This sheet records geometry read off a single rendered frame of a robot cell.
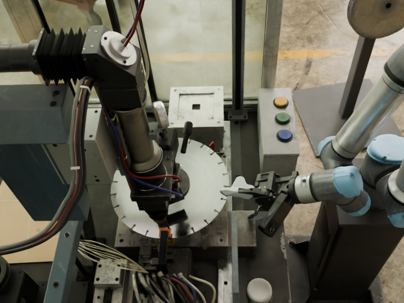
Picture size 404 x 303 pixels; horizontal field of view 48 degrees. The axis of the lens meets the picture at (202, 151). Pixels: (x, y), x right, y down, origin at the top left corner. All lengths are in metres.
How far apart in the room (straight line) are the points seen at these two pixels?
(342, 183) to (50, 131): 0.69
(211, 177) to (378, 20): 1.19
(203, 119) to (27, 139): 0.82
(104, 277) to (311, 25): 2.48
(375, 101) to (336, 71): 1.85
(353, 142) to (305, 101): 1.54
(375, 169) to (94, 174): 0.83
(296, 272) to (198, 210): 1.03
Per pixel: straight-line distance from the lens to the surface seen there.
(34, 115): 0.70
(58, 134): 0.70
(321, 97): 2.77
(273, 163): 1.41
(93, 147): 0.71
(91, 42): 0.67
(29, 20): 1.50
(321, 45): 3.15
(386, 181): 1.32
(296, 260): 2.18
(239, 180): 1.23
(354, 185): 1.11
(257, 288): 1.31
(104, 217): 1.48
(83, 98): 0.62
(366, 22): 2.14
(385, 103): 1.12
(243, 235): 1.31
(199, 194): 1.23
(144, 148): 0.82
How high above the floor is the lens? 2.00
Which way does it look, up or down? 53 degrees down
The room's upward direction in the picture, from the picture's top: 6 degrees counter-clockwise
